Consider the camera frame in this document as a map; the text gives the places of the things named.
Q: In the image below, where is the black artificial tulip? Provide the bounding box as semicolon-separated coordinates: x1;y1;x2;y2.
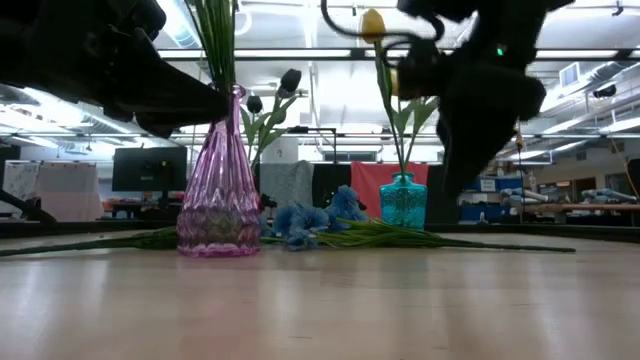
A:
249;68;304;171
239;94;281;166

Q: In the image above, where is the teal patterned glass vase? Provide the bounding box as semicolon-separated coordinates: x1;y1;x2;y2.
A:
378;172;429;231

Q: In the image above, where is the gray hanging cloth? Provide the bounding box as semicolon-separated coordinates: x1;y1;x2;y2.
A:
258;159;315;209

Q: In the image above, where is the wide black hanging cloth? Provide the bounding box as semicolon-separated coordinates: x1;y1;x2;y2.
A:
312;163;353;209

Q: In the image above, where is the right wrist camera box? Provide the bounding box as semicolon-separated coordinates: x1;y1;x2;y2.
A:
394;37;449;101

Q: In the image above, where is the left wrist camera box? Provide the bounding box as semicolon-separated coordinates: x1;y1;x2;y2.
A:
112;0;169;41

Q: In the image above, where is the purple ribbed glass vase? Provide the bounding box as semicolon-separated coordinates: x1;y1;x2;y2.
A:
175;83;262;259

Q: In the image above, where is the black metal frame stand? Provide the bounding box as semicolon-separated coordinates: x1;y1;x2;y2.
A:
257;126;338;166

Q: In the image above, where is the plain blue storage bin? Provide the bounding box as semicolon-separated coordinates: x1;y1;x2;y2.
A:
459;204;511;223

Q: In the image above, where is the red hanging cloth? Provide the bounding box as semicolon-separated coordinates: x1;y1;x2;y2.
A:
350;161;430;220

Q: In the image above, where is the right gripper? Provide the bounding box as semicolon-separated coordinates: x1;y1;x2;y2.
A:
436;14;549;199

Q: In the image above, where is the black computer monitor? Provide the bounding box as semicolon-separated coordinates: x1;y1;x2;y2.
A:
111;146;189;206

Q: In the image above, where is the narrow black hanging cloth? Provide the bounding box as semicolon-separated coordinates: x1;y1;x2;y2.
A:
428;164;459;224

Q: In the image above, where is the white ceiling vent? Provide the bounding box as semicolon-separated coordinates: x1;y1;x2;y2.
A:
558;62;582;90

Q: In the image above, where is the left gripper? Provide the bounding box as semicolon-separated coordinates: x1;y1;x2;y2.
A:
0;19;233;141

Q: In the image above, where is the blue bin with label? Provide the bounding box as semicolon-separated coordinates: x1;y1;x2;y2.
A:
464;177;524;194

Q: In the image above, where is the wooden workbench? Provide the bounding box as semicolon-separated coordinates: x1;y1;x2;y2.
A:
522;202;640;214

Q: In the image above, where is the white box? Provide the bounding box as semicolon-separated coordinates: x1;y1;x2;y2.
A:
262;137;300;164

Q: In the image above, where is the black diagonal strut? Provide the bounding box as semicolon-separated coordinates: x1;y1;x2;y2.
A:
0;188;59;225

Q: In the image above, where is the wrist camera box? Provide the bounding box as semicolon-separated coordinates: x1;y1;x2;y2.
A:
112;0;169;41
394;37;449;101

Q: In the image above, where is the horizontal overhead frame beam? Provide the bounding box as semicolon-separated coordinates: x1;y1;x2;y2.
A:
157;48;640;62

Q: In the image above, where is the white hanging cloth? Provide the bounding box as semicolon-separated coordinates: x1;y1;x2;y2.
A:
3;161;105;223

